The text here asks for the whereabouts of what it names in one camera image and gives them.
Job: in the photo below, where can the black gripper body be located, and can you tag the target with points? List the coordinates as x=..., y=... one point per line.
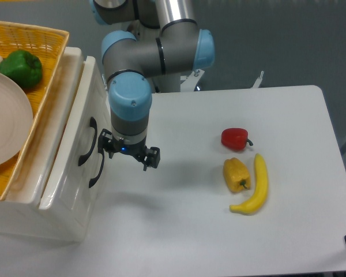
x=123, y=146

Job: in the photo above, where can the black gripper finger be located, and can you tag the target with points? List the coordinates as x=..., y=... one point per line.
x=149, y=157
x=105, y=143

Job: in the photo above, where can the white top drawer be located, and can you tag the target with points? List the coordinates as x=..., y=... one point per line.
x=76, y=160

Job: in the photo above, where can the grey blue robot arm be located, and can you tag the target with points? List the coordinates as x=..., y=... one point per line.
x=129, y=62

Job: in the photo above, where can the white drawer cabinet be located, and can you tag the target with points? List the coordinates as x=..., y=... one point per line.
x=19, y=212

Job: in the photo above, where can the red bell pepper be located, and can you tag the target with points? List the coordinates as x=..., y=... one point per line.
x=235, y=139

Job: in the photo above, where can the yellow bell pepper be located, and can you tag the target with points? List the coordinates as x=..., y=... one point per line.
x=236, y=175

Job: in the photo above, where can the pink round plate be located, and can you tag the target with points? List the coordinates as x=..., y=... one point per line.
x=16, y=118

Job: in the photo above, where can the green bell pepper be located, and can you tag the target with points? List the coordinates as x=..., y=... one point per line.
x=24, y=68

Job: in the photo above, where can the yellow banana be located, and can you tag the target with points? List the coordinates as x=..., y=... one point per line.
x=258, y=199

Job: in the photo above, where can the yellow wicker basket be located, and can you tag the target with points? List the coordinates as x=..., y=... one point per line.
x=48, y=44

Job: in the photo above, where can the black lower drawer handle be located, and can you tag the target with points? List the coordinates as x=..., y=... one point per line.
x=94, y=180

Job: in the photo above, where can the white bracket behind table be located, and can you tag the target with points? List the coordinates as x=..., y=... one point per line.
x=258, y=81

